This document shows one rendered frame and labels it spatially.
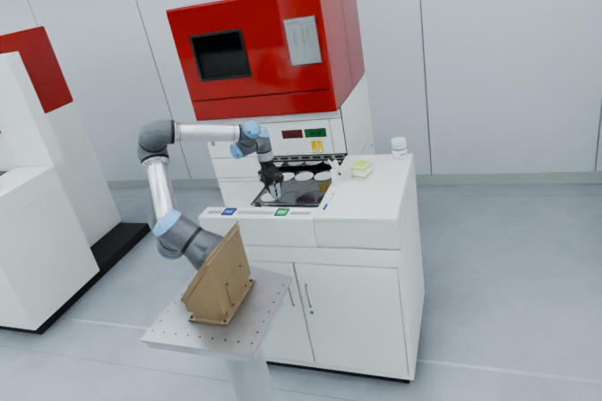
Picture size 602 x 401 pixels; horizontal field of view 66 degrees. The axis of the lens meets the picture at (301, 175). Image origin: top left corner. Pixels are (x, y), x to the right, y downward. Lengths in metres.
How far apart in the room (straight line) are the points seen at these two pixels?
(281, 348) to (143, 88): 3.06
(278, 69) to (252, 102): 0.24
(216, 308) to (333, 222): 0.58
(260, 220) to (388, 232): 0.55
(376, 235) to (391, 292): 0.28
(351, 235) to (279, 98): 0.85
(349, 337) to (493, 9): 2.47
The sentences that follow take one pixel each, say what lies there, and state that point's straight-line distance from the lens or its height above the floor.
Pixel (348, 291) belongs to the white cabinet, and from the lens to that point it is 2.10.
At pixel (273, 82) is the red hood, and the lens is 2.37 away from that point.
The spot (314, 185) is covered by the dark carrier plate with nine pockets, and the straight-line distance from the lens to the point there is 2.32.
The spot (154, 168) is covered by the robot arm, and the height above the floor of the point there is 1.27.
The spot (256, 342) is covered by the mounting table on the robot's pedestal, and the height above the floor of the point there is 0.82.
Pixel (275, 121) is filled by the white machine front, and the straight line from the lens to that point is 2.49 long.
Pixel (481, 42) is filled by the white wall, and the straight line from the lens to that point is 3.72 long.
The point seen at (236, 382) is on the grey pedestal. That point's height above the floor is 0.45.
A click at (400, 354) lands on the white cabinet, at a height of 0.24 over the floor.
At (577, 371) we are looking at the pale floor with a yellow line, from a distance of 2.65.
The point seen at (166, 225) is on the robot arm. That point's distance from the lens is 1.71.
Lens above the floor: 1.92
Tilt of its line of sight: 25 degrees down
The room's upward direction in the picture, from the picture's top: 11 degrees counter-clockwise
